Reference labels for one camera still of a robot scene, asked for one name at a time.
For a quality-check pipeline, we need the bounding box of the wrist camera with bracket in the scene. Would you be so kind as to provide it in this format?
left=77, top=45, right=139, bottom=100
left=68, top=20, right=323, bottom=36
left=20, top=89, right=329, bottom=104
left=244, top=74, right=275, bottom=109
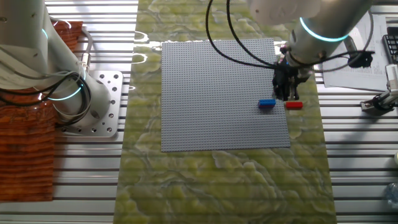
left=343, top=35, right=376, bottom=69

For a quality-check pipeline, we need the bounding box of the green marble pattern mat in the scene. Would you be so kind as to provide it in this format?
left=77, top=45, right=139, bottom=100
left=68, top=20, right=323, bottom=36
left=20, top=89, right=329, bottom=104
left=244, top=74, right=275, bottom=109
left=113, top=0, right=338, bottom=224

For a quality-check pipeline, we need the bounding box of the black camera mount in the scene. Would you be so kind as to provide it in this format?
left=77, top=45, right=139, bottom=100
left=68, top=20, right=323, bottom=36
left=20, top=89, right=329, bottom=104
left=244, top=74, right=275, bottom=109
left=360, top=90, right=398, bottom=113

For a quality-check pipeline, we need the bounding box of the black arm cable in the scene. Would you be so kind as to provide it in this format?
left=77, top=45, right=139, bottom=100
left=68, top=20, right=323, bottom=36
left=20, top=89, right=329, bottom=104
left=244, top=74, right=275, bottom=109
left=205, top=0, right=279, bottom=70
left=225, top=0, right=279, bottom=68

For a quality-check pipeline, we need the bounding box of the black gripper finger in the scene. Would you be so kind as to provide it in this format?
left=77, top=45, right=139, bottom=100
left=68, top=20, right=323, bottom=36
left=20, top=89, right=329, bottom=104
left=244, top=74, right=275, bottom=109
left=273, top=83, right=285, bottom=100
left=284, top=85, right=299, bottom=102

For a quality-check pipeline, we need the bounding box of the printed paper sheet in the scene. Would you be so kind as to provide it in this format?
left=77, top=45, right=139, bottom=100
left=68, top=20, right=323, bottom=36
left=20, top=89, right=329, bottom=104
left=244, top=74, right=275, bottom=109
left=323, top=14, right=391, bottom=91

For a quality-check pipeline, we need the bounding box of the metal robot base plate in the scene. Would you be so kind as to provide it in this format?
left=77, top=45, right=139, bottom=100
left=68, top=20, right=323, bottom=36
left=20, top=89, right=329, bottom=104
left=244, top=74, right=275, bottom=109
left=60, top=70, right=124, bottom=138

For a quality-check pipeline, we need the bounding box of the grey Lego baseplate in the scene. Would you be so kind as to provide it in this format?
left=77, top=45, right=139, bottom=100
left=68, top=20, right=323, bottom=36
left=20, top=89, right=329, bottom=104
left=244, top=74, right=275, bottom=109
left=160, top=39, right=292, bottom=152

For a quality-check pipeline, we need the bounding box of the black base cable bundle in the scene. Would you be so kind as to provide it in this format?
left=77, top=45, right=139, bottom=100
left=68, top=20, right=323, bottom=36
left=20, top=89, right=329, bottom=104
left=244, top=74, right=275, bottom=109
left=0, top=70, right=93, bottom=127

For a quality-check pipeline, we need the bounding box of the clear plastic water bottle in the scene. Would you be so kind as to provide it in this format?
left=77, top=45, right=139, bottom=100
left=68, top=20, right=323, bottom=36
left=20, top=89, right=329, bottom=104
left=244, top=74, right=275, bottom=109
left=385, top=182, right=398, bottom=206

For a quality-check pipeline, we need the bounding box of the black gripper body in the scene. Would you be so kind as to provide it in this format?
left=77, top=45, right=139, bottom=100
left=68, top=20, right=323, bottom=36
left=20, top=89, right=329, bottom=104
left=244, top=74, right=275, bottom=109
left=272, top=63, right=312, bottom=90

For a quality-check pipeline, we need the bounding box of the grey base cable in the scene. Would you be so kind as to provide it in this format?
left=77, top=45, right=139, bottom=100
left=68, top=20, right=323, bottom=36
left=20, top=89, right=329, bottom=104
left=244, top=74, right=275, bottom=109
left=81, top=27, right=93, bottom=71

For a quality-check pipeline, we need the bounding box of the black keyboard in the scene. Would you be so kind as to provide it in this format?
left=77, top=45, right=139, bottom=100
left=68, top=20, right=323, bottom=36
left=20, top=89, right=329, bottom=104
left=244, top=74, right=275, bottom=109
left=381, top=26, right=398, bottom=65

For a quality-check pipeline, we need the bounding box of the blue long Lego brick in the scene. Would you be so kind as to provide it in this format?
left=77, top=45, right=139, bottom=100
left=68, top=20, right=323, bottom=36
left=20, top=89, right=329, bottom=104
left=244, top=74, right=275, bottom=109
left=257, top=98, right=277, bottom=107

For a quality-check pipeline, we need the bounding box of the grey depth camera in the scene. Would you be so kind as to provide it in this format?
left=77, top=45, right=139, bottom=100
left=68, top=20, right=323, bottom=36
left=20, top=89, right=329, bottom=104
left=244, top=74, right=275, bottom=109
left=384, top=63, right=398, bottom=93

